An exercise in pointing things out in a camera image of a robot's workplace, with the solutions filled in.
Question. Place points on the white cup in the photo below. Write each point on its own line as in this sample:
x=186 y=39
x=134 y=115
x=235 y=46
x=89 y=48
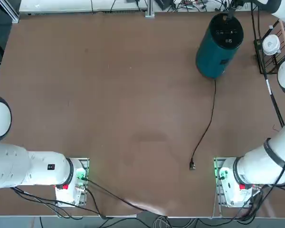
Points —
x=270 y=45

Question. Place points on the green cylindrical air fryer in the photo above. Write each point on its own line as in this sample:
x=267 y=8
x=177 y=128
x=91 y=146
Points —
x=211 y=57

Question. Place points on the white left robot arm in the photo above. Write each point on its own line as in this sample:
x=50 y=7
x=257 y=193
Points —
x=12 y=166

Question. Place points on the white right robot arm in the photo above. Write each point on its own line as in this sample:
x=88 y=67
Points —
x=254 y=166

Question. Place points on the aluminium frame rail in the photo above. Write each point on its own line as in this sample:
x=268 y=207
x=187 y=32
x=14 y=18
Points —
x=10 y=12

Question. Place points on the black electronic box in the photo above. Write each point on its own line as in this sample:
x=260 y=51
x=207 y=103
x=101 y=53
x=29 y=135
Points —
x=164 y=3

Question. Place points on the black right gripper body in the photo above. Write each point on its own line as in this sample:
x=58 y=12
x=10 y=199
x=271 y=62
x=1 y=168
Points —
x=237 y=3

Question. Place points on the gold round fryer knob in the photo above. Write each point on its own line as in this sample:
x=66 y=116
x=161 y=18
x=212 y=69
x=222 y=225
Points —
x=224 y=17

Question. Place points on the aluminium profile post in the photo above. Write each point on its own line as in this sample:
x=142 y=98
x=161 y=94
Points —
x=149 y=9

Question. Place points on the white board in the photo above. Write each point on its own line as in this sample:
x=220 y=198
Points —
x=61 y=5

